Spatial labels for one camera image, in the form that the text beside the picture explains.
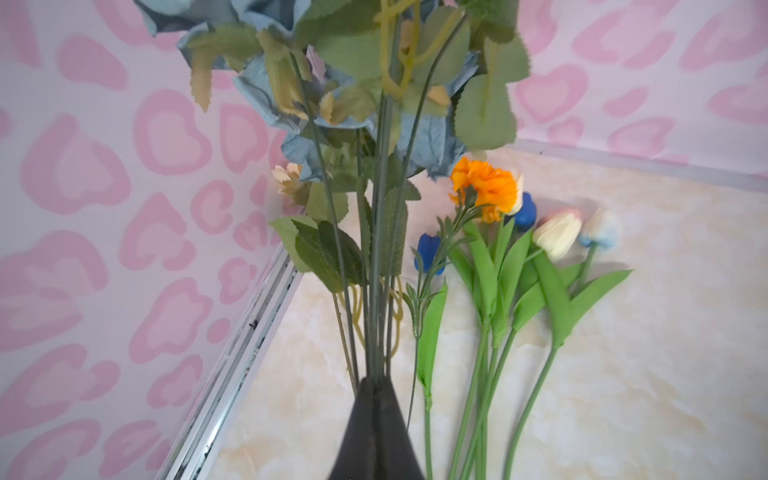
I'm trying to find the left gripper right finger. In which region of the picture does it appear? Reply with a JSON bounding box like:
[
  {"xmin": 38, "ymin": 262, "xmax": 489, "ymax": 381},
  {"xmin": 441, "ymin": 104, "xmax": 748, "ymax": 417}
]
[{"xmin": 376, "ymin": 378, "xmax": 424, "ymax": 480}]

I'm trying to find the orange carnation stem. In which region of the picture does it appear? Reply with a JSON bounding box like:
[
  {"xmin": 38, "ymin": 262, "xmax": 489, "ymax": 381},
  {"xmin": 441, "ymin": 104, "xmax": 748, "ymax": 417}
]
[{"xmin": 407, "ymin": 155, "xmax": 523, "ymax": 433}]

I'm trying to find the light blue tulip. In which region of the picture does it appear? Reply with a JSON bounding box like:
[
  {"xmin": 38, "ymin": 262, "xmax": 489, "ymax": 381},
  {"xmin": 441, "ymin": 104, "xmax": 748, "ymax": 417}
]
[{"xmin": 503, "ymin": 210, "xmax": 630, "ymax": 479}]

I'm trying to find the dusty blue rose bouquet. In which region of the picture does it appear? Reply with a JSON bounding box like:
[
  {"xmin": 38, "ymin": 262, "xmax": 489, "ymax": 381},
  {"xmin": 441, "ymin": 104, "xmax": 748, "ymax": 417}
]
[{"xmin": 138, "ymin": 1, "xmax": 530, "ymax": 384}]

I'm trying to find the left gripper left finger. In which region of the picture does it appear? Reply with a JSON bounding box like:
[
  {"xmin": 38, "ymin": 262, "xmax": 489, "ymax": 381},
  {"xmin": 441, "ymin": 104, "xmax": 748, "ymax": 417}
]
[{"xmin": 328, "ymin": 378, "xmax": 376, "ymax": 480}]

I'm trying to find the cream sunflower stem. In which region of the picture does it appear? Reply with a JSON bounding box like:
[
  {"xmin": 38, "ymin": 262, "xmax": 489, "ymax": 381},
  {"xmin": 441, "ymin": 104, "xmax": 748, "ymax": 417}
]
[{"xmin": 272, "ymin": 162, "xmax": 357, "ymax": 391}]

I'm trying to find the dark blue tulip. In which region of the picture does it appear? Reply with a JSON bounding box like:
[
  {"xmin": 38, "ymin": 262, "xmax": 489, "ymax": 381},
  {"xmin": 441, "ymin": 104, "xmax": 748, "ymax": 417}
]
[
  {"xmin": 452, "ymin": 192, "xmax": 537, "ymax": 479},
  {"xmin": 416, "ymin": 234, "xmax": 447, "ymax": 480}
]

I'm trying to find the cream pink tulip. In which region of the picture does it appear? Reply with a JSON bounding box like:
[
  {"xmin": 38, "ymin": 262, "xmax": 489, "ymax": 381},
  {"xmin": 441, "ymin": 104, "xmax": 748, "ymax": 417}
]
[{"xmin": 455, "ymin": 208, "xmax": 584, "ymax": 480}]

